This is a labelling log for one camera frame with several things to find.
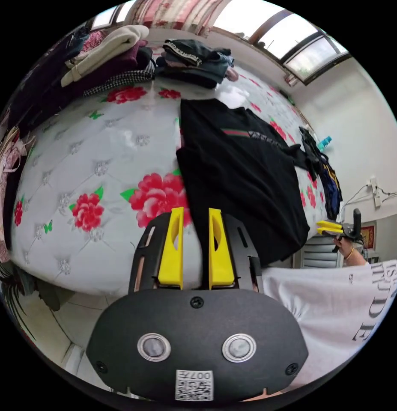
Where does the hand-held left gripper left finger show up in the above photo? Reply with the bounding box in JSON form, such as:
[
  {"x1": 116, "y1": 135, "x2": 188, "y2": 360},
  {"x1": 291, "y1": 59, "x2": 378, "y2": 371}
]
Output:
[{"x1": 158, "y1": 207, "x2": 185, "y2": 287}]

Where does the floral curtain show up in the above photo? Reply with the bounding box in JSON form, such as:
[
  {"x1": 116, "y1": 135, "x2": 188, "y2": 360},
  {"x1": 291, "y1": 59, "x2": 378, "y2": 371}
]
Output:
[{"x1": 137, "y1": 0, "x2": 232, "y2": 36}]

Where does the white power strip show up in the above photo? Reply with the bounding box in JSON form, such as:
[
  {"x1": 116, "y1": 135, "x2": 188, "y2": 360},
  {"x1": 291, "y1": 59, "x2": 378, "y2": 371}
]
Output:
[{"x1": 367, "y1": 177, "x2": 384, "y2": 208}]

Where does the person's body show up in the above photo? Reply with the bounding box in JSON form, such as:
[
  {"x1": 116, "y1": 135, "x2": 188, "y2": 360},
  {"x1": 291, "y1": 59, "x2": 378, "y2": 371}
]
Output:
[{"x1": 262, "y1": 260, "x2": 397, "y2": 387}]

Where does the window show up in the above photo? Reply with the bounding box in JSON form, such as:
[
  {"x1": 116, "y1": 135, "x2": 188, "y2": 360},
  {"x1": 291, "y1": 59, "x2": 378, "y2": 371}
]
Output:
[{"x1": 213, "y1": 0, "x2": 352, "y2": 86}]

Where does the black long sleeve shirt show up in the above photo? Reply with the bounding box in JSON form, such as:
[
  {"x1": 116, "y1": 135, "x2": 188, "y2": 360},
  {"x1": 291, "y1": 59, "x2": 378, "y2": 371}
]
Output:
[{"x1": 176, "y1": 98, "x2": 311, "y2": 268}]

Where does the pile of clothes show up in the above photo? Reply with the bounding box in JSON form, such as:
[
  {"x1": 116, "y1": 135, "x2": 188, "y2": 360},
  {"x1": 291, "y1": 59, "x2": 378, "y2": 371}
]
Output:
[
  {"x1": 155, "y1": 39, "x2": 240, "y2": 89},
  {"x1": 7, "y1": 24, "x2": 156, "y2": 137},
  {"x1": 298, "y1": 126, "x2": 343, "y2": 220}
]

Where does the bed with floral sheet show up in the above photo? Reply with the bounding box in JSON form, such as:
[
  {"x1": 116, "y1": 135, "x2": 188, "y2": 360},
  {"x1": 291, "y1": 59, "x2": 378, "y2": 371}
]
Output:
[{"x1": 10, "y1": 66, "x2": 328, "y2": 297}]

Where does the person's right hand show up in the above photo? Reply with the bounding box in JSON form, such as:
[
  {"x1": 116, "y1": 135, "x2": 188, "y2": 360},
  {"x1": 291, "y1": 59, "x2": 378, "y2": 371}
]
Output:
[{"x1": 335, "y1": 238, "x2": 355, "y2": 258}]

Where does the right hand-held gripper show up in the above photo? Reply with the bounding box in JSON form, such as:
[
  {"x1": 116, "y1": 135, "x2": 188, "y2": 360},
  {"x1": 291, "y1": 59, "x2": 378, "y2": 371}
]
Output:
[{"x1": 316, "y1": 220, "x2": 363, "y2": 253}]

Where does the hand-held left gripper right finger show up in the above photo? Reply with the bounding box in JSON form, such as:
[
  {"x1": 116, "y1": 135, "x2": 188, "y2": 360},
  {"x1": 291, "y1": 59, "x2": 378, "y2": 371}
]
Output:
[{"x1": 208, "y1": 208, "x2": 235, "y2": 290}]

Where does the person's right forearm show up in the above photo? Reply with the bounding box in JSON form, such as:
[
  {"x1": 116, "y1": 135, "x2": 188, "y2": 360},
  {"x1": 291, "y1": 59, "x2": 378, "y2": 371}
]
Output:
[{"x1": 345, "y1": 247, "x2": 370, "y2": 268}]

